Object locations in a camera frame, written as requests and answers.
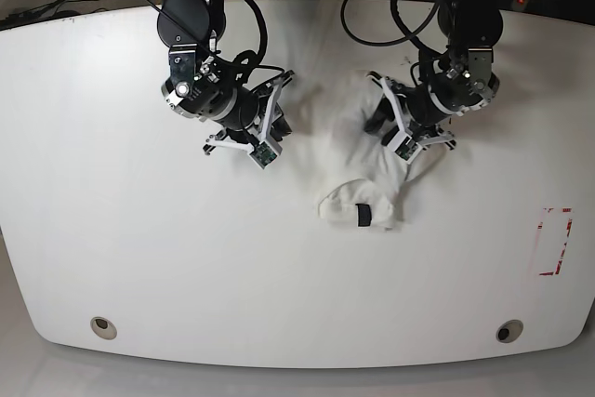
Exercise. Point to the left table cable grommet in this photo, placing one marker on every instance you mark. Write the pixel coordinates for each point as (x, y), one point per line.
(103, 328)

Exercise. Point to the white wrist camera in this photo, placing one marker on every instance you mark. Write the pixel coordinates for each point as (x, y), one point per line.
(406, 145)
(260, 146)

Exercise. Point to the red tape rectangle marking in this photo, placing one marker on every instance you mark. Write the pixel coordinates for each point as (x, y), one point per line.
(552, 237)

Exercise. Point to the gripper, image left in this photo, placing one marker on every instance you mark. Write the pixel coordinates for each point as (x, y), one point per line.
(245, 107)

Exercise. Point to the right table cable grommet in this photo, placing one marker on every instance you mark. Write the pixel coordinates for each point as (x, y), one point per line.
(509, 331)

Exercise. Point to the table cable grommet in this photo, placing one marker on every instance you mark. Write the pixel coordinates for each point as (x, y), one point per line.
(103, 328)
(509, 331)

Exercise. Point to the white printed T-shirt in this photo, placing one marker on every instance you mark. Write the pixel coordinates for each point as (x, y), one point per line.
(355, 181)

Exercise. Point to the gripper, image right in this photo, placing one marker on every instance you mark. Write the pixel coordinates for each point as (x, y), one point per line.
(424, 115)

